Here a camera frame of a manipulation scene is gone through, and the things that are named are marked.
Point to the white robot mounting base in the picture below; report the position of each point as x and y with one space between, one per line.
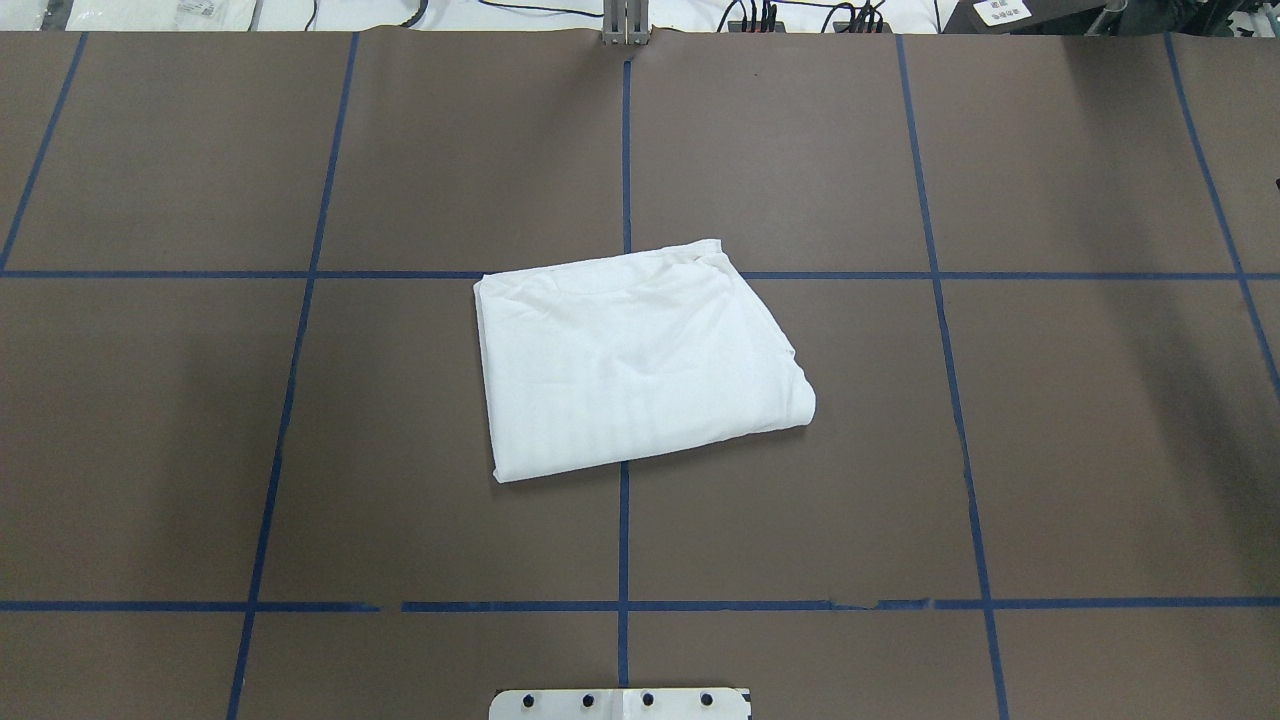
623 703

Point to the black device with label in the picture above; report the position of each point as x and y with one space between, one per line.
1050 18

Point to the white long-sleeve printed shirt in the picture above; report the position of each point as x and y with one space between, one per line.
640 355

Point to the upper orange black adapter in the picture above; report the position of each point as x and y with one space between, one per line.
752 17

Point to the aluminium frame post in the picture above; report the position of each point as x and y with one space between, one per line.
626 22

